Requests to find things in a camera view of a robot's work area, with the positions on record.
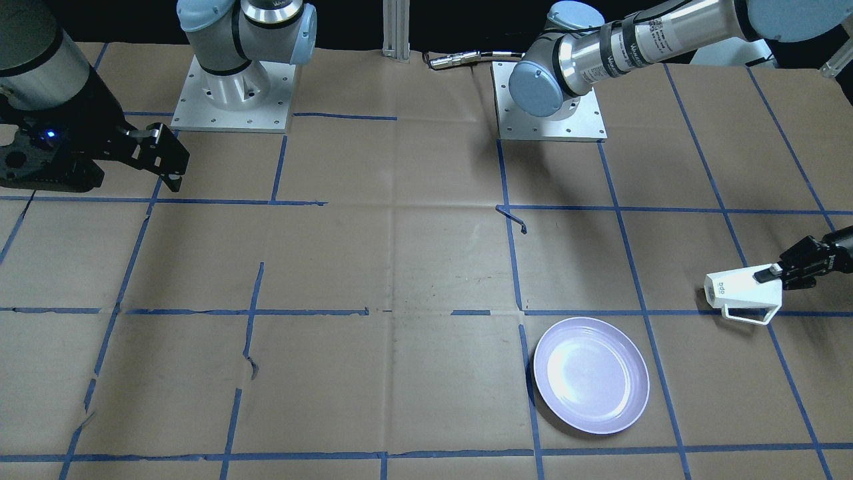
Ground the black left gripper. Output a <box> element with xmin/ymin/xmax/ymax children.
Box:
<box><xmin>753</xmin><ymin>227</ymin><xmax>852</xmax><ymax>291</ymax></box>

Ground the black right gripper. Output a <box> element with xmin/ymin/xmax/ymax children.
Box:
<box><xmin>1</xmin><ymin>68</ymin><xmax>190</xmax><ymax>193</ymax></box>

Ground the white faceted cup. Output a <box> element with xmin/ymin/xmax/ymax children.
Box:
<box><xmin>704</xmin><ymin>264</ymin><xmax>782</xmax><ymax>325</ymax></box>

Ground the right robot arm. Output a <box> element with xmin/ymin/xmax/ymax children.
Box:
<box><xmin>1</xmin><ymin>1</ymin><xmax>190</xmax><ymax>193</ymax></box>

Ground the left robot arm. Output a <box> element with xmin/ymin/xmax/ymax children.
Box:
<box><xmin>508</xmin><ymin>1</ymin><xmax>851</xmax><ymax>118</ymax></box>

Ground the lavender plate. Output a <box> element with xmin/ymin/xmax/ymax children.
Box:
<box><xmin>531</xmin><ymin>317</ymin><xmax>651</xmax><ymax>435</ymax></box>

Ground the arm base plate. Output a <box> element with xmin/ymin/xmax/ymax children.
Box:
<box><xmin>492</xmin><ymin>61</ymin><xmax>608</xmax><ymax>142</ymax></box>
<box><xmin>171</xmin><ymin>58</ymin><xmax>298</xmax><ymax>134</ymax></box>

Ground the aluminium frame post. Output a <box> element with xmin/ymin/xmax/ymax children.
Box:
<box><xmin>382</xmin><ymin>0</ymin><xmax>411</xmax><ymax>63</ymax></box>

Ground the metal cable connector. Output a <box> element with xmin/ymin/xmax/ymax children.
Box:
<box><xmin>423</xmin><ymin>51</ymin><xmax>524</xmax><ymax>71</ymax></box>

